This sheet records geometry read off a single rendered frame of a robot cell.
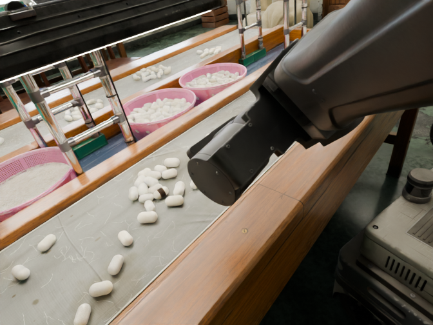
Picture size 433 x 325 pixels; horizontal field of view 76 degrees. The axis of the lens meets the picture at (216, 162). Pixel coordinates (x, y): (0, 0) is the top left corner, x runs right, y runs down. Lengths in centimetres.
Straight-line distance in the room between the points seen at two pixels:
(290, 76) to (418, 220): 79
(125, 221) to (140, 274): 13
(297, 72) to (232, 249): 32
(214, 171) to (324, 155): 41
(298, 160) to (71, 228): 48
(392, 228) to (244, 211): 50
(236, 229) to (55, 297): 30
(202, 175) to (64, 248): 40
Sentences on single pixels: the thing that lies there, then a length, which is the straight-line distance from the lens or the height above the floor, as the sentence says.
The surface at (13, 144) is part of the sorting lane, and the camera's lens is 115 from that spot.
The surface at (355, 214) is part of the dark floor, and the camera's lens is 157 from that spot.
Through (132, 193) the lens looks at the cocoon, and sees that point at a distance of 61.
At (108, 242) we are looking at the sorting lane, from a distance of 57.
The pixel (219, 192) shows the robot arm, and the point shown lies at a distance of 26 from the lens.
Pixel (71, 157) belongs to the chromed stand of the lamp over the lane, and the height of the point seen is 81.
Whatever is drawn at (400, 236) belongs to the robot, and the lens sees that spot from 89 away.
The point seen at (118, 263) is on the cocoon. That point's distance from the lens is 50.
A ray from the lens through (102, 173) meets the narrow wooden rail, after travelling 71.
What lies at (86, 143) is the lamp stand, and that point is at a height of 71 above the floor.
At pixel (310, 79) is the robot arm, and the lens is 16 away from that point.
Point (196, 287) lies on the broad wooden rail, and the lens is 42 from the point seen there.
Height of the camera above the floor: 112
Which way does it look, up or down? 35 degrees down
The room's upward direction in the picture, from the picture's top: 11 degrees counter-clockwise
